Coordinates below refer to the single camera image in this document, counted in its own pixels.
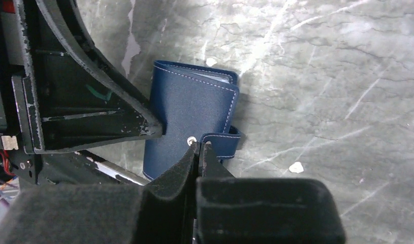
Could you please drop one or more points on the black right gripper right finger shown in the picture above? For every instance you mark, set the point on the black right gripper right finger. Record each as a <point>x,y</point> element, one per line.
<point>262,210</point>

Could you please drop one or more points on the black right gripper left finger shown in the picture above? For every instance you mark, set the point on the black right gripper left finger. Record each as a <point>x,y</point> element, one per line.
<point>160,212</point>

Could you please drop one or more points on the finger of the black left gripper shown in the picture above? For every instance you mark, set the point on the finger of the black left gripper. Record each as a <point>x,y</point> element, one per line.
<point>104,71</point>

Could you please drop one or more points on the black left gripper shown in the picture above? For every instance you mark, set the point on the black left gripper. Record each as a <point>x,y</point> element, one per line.
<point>61,106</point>

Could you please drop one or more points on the blue leather card holder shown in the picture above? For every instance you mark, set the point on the blue leather card holder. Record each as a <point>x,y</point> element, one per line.
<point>195,104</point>

